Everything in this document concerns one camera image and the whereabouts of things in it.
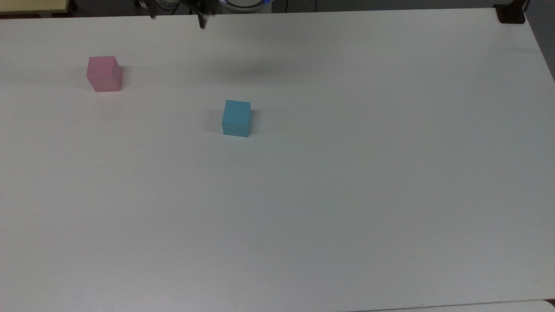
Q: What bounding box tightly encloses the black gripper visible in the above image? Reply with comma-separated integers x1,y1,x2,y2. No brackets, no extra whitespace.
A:
144,0,214,29

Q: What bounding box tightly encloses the blue cube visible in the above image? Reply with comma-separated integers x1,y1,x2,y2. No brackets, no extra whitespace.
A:
222,99,251,138

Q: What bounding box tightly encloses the pink cube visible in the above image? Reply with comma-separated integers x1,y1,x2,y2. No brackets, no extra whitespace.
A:
86,55,123,93

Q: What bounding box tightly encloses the yellow side table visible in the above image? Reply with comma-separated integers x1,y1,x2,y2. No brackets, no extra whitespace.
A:
0,0,71,16

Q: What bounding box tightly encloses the black table clamp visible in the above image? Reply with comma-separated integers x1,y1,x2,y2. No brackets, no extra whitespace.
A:
494,0,530,24

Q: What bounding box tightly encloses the white robot base blue ring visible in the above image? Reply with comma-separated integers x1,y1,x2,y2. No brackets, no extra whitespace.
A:
219,0,274,14

